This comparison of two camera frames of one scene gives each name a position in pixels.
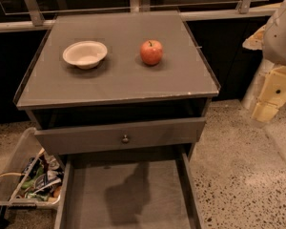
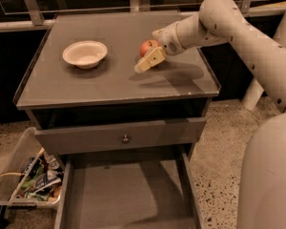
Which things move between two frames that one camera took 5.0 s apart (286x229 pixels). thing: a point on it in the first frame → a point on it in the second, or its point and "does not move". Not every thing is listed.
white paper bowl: (85, 54) does not move
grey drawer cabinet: (117, 83) does not move
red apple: (151, 52) does not move
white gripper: (280, 41) → (168, 41)
